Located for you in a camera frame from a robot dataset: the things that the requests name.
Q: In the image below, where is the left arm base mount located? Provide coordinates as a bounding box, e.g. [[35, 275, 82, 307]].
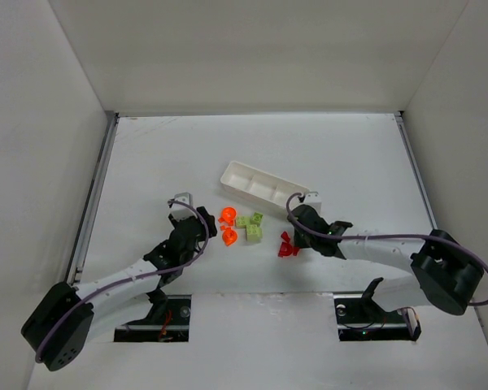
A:
[[113, 291, 192, 344]]

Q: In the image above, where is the right metal rail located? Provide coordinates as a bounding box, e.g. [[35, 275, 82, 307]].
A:
[[394, 111, 438, 229]]

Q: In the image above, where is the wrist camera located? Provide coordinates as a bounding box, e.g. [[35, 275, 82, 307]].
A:
[[168, 192, 194, 222], [299, 192, 322, 214]]

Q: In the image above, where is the white three-compartment tray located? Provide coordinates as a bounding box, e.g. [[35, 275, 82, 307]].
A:
[[220, 161, 310, 215]]

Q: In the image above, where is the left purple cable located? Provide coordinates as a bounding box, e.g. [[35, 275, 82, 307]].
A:
[[34, 198, 211, 363]]

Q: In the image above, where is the green lego block small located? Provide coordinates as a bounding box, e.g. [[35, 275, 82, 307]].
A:
[[250, 212, 264, 226]]

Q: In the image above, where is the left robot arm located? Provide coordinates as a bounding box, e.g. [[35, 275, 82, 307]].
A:
[[20, 206, 217, 371]]

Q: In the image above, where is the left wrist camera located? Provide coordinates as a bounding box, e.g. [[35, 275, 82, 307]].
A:
[[168, 192, 194, 222]]

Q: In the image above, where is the metal rail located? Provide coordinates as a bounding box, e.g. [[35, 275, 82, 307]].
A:
[[394, 111, 438, 229], [60, 110, 120, 284]]

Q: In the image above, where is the purple cable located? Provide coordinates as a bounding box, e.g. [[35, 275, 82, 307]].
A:
[[34, 198, 211, 363], [286, 192, 488, 306]]

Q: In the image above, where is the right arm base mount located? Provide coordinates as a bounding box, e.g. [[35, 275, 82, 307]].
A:
[[333, 278, 422, 342]]

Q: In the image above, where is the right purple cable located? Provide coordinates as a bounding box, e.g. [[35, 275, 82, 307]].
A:
[[286, 192, 488, 306]]

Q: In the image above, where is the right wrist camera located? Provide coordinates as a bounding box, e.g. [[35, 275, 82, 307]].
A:
[[299, 192, 322, 214]]

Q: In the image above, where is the red lego arch piece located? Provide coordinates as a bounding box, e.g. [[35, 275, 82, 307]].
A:
[[277, 242, 294, 258]]

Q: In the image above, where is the green lego block large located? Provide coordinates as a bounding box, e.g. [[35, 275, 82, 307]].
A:
[[246, 224, 263, 243]]

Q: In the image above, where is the orange round lego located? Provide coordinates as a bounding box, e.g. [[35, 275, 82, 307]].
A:
[[221, 226, 238, 246], [218, 206, 237, 226]]

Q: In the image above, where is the left metal rail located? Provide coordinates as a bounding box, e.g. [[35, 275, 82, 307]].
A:
[[60, 110, 120, 284]]

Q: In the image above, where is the green lego plate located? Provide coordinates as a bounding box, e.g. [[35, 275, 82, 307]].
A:
[[234, 215, 251, 228]]

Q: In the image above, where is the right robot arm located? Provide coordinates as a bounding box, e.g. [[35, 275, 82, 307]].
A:
[[287, 204, 486, 316]]

